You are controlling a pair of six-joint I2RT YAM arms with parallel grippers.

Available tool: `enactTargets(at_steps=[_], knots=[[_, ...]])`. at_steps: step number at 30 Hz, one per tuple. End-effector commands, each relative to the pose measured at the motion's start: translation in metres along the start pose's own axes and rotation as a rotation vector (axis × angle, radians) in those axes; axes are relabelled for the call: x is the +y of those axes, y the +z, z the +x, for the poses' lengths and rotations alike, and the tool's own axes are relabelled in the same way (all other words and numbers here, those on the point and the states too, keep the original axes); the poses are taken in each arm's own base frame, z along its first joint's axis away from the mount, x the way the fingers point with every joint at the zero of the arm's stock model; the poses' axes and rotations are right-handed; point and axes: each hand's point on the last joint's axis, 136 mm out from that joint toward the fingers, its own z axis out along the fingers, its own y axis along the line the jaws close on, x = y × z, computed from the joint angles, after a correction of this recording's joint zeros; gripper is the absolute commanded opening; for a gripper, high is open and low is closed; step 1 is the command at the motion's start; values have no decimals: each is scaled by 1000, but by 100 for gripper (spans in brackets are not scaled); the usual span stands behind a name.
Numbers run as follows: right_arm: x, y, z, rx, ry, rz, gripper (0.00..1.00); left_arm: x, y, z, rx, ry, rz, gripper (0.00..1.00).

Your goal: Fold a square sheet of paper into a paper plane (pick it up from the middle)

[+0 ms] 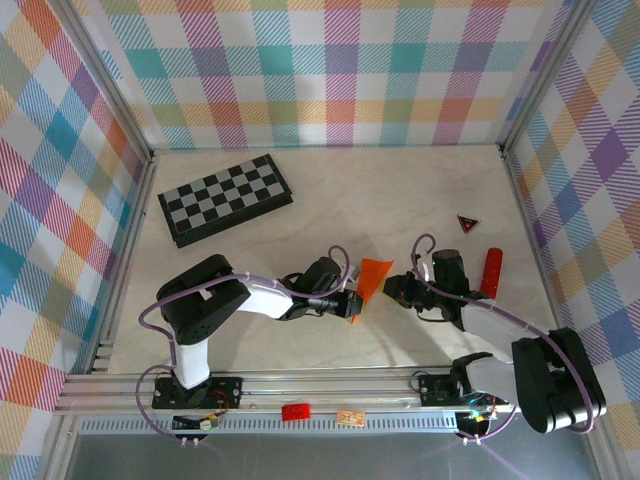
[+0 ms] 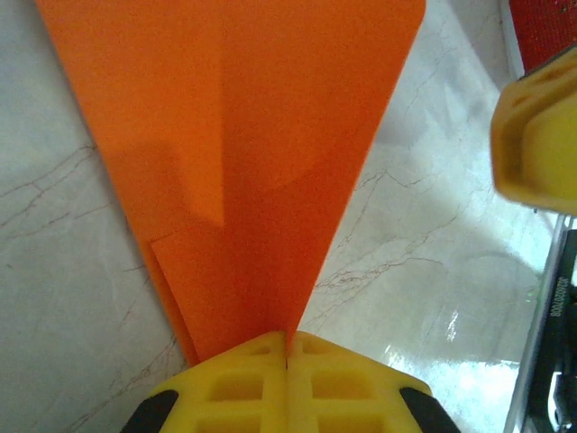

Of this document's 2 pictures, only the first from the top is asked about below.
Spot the orange paper sheet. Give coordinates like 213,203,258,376
348,257,395,325

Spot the red cylinder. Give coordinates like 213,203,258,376
480,246,504,300

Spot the red rectangular block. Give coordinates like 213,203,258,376
281,401,312,422

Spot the black grey chessboard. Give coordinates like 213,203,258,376
157,153,295,250

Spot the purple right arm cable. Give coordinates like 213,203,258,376
410,233,609,446

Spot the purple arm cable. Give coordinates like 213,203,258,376
137,244,352,444
410,233,609,446

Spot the aluminium frame rail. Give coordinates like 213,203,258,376
53,367,604,416

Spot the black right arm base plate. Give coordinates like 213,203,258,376
417,372,516,407

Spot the aluminium side rail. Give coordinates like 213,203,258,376
499,143,572,370
84,149,161,376

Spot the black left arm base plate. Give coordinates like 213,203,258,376
152,375,245,411

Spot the slotted grey cable tray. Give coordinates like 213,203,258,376
79,417,461,435

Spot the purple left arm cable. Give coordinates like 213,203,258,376
137,244,352,444

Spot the aluminium frame post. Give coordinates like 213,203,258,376
497,0,601,157
47,0,160,164

